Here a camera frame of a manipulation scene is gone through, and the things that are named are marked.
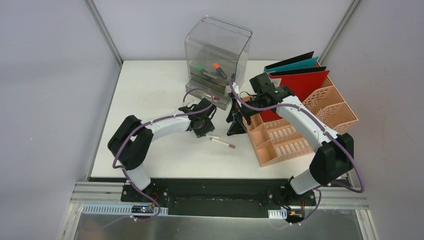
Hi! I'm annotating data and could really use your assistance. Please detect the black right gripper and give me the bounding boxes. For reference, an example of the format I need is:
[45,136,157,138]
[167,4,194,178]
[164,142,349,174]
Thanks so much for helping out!
[227,94,269,136]

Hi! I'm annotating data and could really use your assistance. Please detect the blue cap brown marker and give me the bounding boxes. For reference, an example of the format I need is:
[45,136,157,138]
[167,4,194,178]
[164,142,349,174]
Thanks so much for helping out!
[209,137,236,149]

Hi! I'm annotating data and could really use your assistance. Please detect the orange tip black highlighter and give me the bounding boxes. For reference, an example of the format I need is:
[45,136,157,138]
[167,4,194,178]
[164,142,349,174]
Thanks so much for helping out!
[213,62,228,80]

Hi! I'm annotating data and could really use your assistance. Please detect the green tip black highlighter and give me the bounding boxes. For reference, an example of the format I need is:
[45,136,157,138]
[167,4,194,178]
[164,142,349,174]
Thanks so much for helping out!
[195,65,217,79]

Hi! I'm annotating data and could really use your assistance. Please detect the clear drawer organizer box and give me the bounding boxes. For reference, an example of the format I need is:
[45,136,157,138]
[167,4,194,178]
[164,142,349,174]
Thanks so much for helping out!
[184,15,253,110]

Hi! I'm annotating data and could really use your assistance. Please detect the red notebook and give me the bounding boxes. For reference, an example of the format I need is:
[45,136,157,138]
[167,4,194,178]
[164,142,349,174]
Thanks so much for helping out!
[267,66,330,102]

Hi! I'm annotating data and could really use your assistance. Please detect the teal notebook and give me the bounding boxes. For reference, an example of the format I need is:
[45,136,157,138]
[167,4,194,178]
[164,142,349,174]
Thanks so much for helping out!
[263,51,319,73]

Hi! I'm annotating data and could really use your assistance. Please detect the yellow cap marker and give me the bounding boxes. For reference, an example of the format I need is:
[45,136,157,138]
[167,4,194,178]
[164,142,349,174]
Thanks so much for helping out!
[206,134,222,140]

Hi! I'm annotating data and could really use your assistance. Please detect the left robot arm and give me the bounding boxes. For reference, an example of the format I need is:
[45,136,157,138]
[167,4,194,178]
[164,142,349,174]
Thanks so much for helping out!
[107,98,217,203]

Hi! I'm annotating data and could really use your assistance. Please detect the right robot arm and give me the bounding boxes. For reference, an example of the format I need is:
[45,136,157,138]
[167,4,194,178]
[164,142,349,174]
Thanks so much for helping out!
[226,73,355,205]

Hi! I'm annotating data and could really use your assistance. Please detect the left circuit board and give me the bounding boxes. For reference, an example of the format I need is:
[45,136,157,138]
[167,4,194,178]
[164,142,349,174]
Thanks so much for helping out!
[131,205,155,214]

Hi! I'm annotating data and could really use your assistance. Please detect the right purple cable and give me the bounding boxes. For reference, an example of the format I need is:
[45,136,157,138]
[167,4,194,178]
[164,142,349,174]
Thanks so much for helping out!
[228,77,366,227]

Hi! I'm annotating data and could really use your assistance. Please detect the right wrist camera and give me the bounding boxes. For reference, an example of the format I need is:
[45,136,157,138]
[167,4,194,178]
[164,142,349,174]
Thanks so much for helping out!
[224,81,240,98]

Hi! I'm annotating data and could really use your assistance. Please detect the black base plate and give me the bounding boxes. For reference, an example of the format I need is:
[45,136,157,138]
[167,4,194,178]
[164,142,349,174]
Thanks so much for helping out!
[120,178,317,218]

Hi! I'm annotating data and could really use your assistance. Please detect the aluminium frame rail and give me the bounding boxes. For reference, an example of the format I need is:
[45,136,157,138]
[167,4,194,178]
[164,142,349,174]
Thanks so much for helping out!
[70,181,370,211]

